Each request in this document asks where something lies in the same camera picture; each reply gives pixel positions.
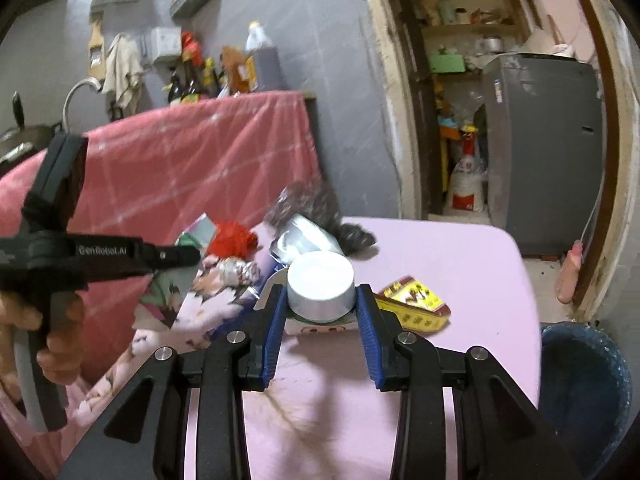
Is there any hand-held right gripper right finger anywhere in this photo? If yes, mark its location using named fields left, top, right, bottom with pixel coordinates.
left=354, top=284, right=583, bottom=480

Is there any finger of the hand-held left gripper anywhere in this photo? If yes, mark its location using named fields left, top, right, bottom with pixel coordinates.
left=142, top=242, right=202, bottom=275

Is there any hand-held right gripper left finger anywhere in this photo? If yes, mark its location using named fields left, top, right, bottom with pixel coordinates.
left=57, top=285, right=291, bottom=480

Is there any silver lined printed packet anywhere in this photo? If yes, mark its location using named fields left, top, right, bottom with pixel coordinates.
left=132, top=212, right=218, bottom=333

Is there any white printed wrapper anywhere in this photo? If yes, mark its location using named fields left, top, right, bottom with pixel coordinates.
left=217, top=256, right=262, bottom=287

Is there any white plastic jar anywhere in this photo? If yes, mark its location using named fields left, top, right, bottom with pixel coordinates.
left=284, top=251, right=362, bottom=337

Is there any grey plastic bag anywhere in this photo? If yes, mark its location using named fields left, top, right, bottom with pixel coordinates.
left=264, top=180, right=378, bottom=261

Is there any dark blue trash bin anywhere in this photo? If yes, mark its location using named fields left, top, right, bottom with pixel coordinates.
left=540, top=321, right=633, bottom=480

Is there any person's left hand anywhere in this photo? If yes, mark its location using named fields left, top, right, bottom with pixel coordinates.
left=0, top=290, right=87, bottom=403

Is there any yellow red snack packet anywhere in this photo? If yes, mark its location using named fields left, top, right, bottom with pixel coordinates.
left=375, top=275, right=452, bottom=336

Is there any red plastic bag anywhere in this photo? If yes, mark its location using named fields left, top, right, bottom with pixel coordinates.
left=207, top=221, right=259, bottom=260

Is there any silver foil packet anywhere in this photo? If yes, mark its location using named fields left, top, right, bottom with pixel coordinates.
left=270, top=214, right=346, bottom=266

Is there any pink checked blanket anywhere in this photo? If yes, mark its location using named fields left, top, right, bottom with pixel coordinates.
left=0, top=91, right=321, bottom=461

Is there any pink floral tablecloth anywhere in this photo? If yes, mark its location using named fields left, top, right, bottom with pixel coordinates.
left=65, top=217, right=543, bottom=480

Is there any curved metal faucet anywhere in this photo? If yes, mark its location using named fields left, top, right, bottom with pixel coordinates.
left=62, top=77, right=103, bottom=132

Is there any white red sack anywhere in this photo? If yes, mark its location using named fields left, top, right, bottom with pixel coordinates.
left=447, top=130, right=489, bottom=212

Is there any group of sauce bottles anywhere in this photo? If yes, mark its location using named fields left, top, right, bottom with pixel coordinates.
left=167, top=32, right=223, bottom=103

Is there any grey hanging rag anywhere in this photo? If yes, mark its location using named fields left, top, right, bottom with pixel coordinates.
left=102, top=32, right=146, bottom=117

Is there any orange snack bag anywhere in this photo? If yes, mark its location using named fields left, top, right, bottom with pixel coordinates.
left=220, top=46, right=259, bottom=97

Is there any pink plastic object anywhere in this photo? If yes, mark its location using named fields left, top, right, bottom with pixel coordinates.
left=556, top=240, right=586, bottom=306

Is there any large cooking oil bottle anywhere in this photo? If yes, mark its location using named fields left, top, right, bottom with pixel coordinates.
left=245, top=21, right=282, bottom=92

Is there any grey washing machine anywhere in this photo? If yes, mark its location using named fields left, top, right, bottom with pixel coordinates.
left=482, top=52, right=608, bottom=258

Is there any green box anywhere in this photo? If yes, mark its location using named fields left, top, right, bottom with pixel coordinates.
left=427, top=52, right=467, bottom=75

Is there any wooden shelf unit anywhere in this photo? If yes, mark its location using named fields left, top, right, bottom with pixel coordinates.
left=400, top=0, right=532, bottom=82

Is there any wooden door frame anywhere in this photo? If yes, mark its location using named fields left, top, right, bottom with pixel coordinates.
left=350, top=0, right=640, bottom=322

